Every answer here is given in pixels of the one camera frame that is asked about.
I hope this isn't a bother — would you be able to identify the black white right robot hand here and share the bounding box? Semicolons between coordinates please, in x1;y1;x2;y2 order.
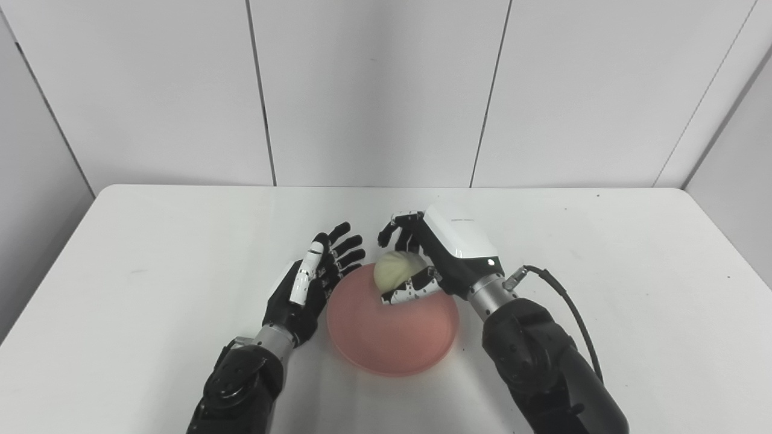
378;204;501;306

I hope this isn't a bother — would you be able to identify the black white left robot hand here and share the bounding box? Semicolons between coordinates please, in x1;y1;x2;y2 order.
263;222;366;347

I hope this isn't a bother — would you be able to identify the white steamed bun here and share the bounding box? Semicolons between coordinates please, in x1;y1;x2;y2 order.
373;251;430;296

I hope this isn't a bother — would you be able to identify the pink round plate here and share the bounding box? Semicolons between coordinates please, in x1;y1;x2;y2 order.
326;260;460;377

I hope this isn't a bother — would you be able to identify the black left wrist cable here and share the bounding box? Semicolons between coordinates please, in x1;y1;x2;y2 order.
216;336;254;374

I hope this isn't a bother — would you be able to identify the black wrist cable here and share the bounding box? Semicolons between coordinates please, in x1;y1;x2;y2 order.
504;265;604;386
216;336;254;374

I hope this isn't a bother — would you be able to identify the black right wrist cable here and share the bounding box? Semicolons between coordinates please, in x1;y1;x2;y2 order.
504;265;604;386

